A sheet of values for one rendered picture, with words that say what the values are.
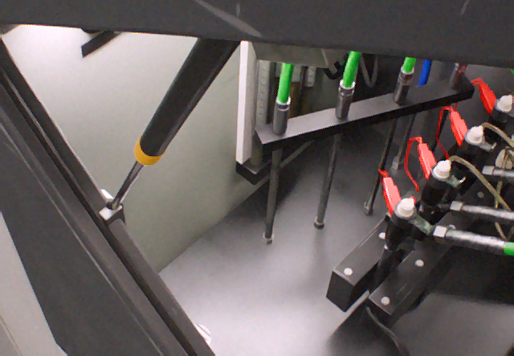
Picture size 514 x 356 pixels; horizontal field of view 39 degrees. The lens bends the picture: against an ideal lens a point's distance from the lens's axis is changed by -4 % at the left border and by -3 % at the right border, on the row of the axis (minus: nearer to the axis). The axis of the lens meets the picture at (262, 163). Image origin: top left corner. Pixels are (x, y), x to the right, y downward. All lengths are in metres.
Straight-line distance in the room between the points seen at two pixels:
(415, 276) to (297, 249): 0.25
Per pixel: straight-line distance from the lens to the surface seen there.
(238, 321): 1.13
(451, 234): 0.87
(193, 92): 0.38
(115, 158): 0.89
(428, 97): 1.06
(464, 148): 1.01
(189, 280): 1.16
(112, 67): 0.79
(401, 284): 1.02
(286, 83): 0.91
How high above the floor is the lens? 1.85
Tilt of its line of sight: 52 degrees down
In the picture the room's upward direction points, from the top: 5 degrees clockwise
